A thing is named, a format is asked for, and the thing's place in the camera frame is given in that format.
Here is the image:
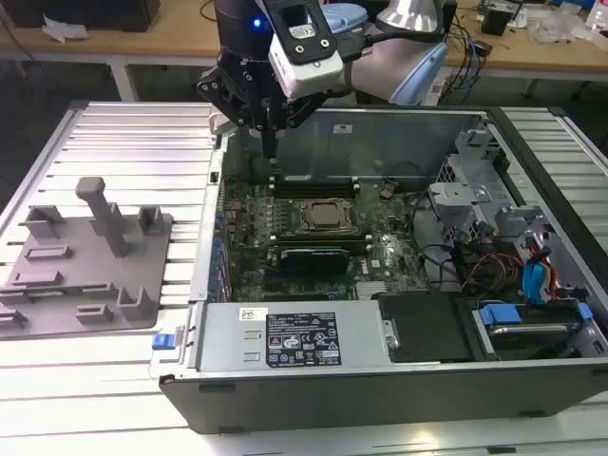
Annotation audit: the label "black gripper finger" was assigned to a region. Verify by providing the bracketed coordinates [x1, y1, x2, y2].
[269, 92, 330, 162]
[196, 66, 270, 159]

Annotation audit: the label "black RAM slot bank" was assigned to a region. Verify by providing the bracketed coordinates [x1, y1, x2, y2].
[269, 231, 374, 255]
[268, 173, 361, 200]

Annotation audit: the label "white case latch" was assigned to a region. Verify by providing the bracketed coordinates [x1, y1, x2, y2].
[207, 106, 238, 137]

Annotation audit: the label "wooden desk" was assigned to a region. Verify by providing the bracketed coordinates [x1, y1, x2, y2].
[0, 0, 608, 72]

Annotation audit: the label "silver CPU in socket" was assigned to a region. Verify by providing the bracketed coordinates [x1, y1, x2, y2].
[302, 200, 356, 230]

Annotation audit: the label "black graphics card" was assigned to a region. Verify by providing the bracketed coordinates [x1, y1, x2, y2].
[278, 245, 352, 276]

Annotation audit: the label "green motherboard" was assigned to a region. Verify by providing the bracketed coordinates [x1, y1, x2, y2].
[220, 178, 431, 303]

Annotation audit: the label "black box on desk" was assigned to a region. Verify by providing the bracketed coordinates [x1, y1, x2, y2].
[8, 0, 161, 33]

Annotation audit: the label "crumpled white paper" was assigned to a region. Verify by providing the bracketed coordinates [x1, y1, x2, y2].
[41, 12, 92, 45]

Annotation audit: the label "silver metal drive cage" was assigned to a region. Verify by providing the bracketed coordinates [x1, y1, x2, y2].
[427, 126, 515, 249]

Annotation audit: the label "silver chipset heatsink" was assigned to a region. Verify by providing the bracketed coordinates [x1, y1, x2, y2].
[354, 281, 390, 301]

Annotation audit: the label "grey parts rack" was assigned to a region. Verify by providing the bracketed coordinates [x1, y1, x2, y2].
[0, 176, 175, 339]

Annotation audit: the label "grey power supply unit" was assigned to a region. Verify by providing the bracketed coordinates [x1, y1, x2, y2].
[195, 300, 396, 372]

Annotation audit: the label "black plastic shroud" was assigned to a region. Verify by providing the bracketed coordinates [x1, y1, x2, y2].
[378, 293, 477, 366]

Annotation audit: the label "clear plastic bags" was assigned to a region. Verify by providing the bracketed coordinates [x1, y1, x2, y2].
[530, 7, 598, 45]

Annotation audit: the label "black open PC case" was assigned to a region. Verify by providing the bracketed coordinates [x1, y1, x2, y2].
[148, 102, 608, 436]

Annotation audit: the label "hard disk in blue carrier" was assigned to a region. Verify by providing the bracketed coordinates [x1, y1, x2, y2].
[473, 303, 591, 358]

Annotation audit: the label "blue cable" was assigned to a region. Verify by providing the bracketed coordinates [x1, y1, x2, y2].
[458, 23, 482, 110]

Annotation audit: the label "red and yellow wires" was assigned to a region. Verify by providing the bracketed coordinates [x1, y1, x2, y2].
[467, 254, 524, 292]

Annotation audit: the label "blue flat wire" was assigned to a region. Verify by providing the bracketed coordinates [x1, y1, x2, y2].
[521, 236, 556, 301]

